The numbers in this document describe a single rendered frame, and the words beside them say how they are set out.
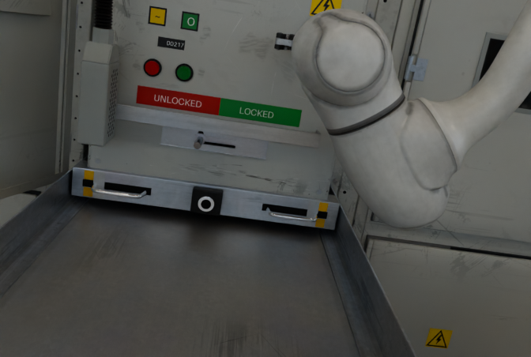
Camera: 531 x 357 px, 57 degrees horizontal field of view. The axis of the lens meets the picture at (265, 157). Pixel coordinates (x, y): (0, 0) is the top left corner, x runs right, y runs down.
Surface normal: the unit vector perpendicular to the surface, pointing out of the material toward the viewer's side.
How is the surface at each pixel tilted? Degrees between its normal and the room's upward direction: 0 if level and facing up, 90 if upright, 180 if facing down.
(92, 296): 0
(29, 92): 90
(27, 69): 90
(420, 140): 76
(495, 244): 90
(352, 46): 81
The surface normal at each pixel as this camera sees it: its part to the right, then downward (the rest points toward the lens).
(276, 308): 0.15, -0.95
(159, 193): 0.04, 0.27
